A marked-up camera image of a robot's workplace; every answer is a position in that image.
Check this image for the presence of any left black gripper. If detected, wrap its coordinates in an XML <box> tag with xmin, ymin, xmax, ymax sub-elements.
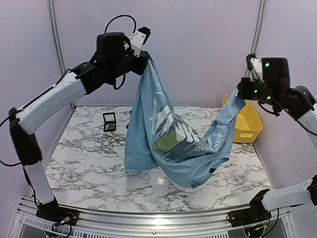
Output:
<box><xmin>109</xmin><ymin>50</ymin><xmax>149</xmax><ymax>79</ymax></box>

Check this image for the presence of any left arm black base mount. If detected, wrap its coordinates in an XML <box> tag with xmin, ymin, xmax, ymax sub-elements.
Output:
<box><xmin>36</xmin><ymin>202</ymin><xmax>79</xmax><ymax>226</ymax></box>

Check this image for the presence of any right aluminium wall post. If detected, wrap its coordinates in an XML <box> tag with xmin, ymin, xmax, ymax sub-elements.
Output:
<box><xmin>244</xmin><ymin>0</ymin><xmax>267</xmax><ymax>77</ymax></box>

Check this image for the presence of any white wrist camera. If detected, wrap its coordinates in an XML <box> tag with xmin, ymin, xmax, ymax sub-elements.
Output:
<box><xmin>129</xmin><ymin>26</ymin><xmax>151</xmax><ymax>58</ymax></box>
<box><xmin>246</xmin><ymin>54</ymin><xmax>264</xmax><ymax>82</ymax></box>

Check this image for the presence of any left aluminium wall post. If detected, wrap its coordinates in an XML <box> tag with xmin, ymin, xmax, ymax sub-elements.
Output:
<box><xmin>47</xmin><ymin>0</ymin><xmax>76</xmax><ymax>111</ymax></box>

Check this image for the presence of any light blue printed t-shirt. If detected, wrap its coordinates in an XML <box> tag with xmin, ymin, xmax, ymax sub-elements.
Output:
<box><xmin>124</xmin><ymin>58</ymin><xmax>246</xmax><ymax>188</ymax></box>

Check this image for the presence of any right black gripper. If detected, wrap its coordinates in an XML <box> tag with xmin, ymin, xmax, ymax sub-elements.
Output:
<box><xmin>239</xmin><ymin>76</ymin><xmax>281</xmax><ymax>108</ymax></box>

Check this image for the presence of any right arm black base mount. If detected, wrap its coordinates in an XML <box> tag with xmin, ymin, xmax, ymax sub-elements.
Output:
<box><xmin>226</xmin><ymin>189</ymin><xmax>272</xmax><ymax>227</ymax></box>

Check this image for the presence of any aluminium front frame rail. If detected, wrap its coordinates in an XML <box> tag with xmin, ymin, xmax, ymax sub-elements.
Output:
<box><xmin>8</xmin><ymin>197</ymin><xmax>296</xmax><ymax>238</ymax></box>

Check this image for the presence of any yellow plastic basket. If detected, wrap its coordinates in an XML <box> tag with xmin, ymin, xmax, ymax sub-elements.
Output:
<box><xmin>233</xmin><ymin>101</ymin><xmax>263</xmax><ymax>144</ymax></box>

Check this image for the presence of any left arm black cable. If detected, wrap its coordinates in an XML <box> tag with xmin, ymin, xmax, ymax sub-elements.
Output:
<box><xmin>104</xmin><ymin>14</ymin><xmax>137</xmax><ymax>35</ymax></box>

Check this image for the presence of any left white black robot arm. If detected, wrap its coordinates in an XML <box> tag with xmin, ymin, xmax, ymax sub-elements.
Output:
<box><xmin>7</xmin><ymin>27</ymin><xmax>151</xmax><ymax>221</ymax></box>

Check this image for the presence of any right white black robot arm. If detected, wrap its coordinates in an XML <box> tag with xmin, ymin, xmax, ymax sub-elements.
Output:
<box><xmin>229</xmin><ymin>54</ymin><xmax>317</xmax><ymax>222</ymax></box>

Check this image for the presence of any aluminium wall post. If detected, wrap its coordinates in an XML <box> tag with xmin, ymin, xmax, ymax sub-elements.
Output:
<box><xmin>47</xmin><ymin>0</ymin><xmax>76</xmax><ymax>111</ymax></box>
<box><xmin>244</xmin><ymin>0</ymin><xmax>267</xmax><ymax>77</ymax></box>

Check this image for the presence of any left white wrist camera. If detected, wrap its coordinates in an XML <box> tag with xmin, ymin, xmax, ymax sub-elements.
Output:
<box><xmin>129</xmin><ymin>26</ymin><xmax>151</xmax><ymax>58</ymax></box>

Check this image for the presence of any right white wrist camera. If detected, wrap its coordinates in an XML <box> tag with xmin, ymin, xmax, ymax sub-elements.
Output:
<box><xmin>246</xmin><ymin>54</ymin><xmax>264</xmax><ymax>82</ymax></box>

